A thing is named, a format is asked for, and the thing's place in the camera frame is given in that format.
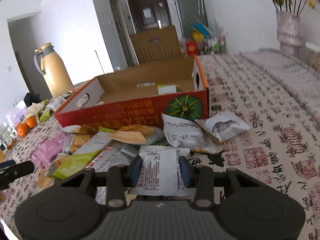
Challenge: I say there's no white printed snack packet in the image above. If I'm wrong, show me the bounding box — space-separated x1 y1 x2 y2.
131 145 195 197

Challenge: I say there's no pink snack packet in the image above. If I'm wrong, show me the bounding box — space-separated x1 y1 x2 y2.
30 132 66 168

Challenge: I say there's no white grey snack packet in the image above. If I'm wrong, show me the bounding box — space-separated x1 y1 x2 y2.
162 114 222 154

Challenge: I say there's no orange mandarin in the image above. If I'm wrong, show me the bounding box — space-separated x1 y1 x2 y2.
17 124 29 138
25 115 37 128

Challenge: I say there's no orange cracker snack packet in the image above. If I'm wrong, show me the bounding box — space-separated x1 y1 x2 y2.
110 125 165 145

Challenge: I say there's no white black snack packet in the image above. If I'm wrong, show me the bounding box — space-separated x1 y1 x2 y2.
195 111 250 142

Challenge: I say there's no red cardboard pumpkin box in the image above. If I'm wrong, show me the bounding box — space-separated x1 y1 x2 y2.
55 56 209 129

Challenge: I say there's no calligraphy print tablecloth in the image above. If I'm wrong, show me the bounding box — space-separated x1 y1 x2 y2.
0 52 320 240

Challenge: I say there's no tan thermos jug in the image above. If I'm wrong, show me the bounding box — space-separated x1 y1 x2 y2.
34 43 73 98

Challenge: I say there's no red gift box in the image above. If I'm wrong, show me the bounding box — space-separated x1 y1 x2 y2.
185 40 198 55

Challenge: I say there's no patterned pink sofa cover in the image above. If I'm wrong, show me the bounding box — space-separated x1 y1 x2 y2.
239 48 319 122

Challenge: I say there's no dark brown entrance door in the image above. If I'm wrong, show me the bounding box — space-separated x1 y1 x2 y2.
128 0 172 32

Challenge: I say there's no pink textured flower vase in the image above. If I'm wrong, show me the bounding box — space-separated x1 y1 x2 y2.
276 11 302 58

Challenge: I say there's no grey refrigerator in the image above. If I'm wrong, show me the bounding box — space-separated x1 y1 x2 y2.
175 0 208 39

